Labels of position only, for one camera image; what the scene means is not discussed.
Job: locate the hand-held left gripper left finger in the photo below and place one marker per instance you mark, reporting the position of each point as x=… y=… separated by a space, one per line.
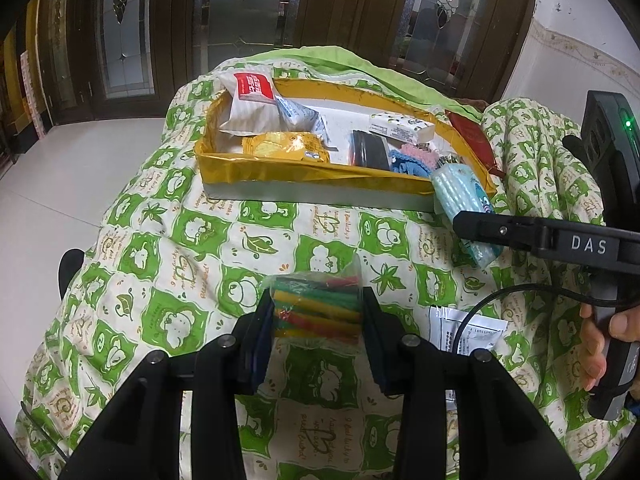
x=265 y=340

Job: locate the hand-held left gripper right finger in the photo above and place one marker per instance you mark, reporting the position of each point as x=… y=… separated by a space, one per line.
x=372 y=350

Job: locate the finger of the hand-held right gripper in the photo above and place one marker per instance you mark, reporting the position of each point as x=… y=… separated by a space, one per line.
x=495 y=230

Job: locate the teal cartoon tissue pack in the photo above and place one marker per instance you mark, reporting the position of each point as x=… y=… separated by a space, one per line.
x=457 y=190

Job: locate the bag of coloured sticks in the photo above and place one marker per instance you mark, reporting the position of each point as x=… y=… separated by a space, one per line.
x=315 y=310

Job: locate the white black-text packet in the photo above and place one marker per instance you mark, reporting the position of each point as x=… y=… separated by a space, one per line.
x=475 y=332

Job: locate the blue fluffy towel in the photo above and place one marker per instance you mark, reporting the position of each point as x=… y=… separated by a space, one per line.
x=407 y=166

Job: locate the pink fluffy cloth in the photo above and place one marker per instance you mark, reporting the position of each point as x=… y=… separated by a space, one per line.
x=417 y=151

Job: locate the lemon print tissue pack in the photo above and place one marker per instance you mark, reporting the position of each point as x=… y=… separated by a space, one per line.
x=400 y=127

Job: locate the dark blue packet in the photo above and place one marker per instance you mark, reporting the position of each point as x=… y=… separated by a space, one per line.
x=370 y=150

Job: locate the yellow-edged white box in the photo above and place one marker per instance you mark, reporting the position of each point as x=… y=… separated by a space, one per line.
x=300 y=180

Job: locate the yellow snack packet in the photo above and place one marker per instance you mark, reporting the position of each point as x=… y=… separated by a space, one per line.
x=285 y=147

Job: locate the white blue-print packet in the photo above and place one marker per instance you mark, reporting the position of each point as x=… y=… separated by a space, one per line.
x=300 y=115

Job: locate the white red-label packet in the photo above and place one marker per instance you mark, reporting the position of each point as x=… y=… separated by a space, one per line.
x=250 y=100

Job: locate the person's right hand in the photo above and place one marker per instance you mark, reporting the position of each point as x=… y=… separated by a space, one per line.
x=592 y=350

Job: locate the red foil packet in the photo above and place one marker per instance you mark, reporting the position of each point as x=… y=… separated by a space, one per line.
x=475 y=135

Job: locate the green printed blanket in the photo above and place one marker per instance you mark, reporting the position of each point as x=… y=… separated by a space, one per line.
x=200 y=260

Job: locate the black seat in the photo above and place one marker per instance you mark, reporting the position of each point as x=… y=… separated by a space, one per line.
x=72 y=270

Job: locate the wooden glass folding door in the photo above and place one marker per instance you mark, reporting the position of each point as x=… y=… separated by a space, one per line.
x=350 y=5

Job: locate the golden frame cabinet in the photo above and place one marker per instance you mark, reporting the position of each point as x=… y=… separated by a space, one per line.
x=30 y=70

